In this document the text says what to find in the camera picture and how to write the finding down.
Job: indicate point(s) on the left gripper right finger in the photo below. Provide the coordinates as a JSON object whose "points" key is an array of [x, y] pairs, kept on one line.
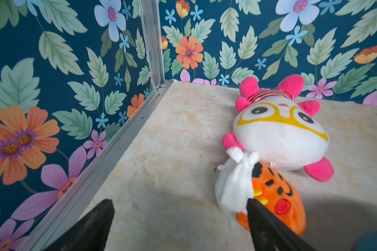
{"points": [[269, 233]]}

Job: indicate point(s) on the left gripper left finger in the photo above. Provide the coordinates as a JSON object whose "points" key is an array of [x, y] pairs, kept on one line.
{"points": [[90, 233]]}

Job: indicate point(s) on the pink white plush doll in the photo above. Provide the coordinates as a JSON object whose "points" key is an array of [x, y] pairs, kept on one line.
{"points": [[270, 134]]}

